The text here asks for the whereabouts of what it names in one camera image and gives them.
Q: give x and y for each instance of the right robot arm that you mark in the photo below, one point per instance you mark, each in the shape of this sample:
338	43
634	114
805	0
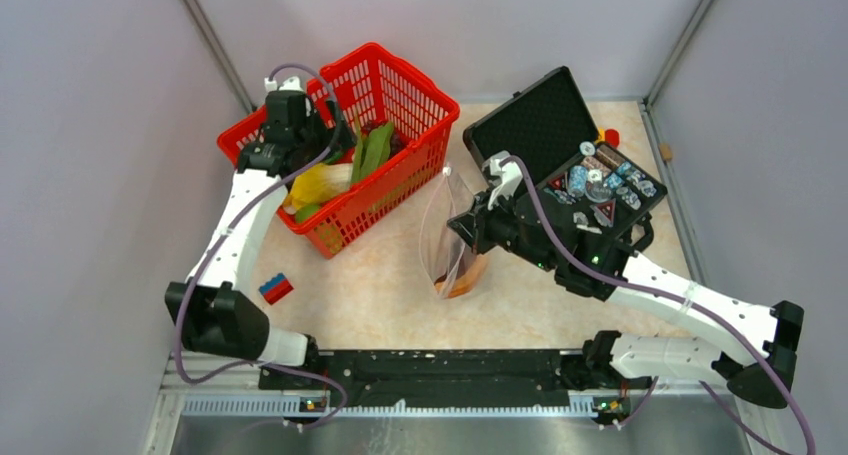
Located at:
750	349

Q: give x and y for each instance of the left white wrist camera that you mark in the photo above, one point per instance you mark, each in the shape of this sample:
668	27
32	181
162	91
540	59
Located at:
293	83

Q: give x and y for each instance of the clear zip top bag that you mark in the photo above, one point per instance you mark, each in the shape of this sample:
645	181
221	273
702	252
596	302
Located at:
440	248

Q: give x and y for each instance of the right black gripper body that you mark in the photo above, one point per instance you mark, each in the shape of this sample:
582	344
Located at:
500	227

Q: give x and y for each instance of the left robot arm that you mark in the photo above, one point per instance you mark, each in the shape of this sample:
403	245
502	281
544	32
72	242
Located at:
211	309

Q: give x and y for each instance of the small tan wall block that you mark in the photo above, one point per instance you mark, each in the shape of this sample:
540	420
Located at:
666	152

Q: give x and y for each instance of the green toy vegetable leaves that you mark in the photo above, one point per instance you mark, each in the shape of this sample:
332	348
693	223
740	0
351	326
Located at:
372	148

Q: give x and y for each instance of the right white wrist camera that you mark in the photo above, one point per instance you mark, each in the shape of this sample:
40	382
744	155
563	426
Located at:
504	175

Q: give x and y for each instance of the red round token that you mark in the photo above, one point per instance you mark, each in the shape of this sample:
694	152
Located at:
611	137

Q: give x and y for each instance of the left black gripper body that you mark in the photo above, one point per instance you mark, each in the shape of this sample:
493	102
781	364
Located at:
316	136

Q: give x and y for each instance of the orange toy steak slice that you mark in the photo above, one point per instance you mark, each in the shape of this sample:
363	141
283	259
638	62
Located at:
469	272

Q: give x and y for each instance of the green toy round fruit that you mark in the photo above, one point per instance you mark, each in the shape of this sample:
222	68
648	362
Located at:
306	212

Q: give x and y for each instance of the red plastic shopping basket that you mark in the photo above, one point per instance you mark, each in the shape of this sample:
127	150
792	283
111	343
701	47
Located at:
377	86

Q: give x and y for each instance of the black poker chip case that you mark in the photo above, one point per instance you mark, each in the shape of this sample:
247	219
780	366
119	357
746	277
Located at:
583	183

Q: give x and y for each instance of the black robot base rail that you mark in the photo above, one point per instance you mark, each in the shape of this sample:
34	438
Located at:
467	378

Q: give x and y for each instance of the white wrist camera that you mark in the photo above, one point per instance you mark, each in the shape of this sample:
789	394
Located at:
293	83
504	175

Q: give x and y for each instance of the red blue toy block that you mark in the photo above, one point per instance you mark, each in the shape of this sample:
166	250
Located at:
274	289

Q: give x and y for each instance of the yellow toy corn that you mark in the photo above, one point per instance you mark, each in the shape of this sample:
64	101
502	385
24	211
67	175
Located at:
318	185

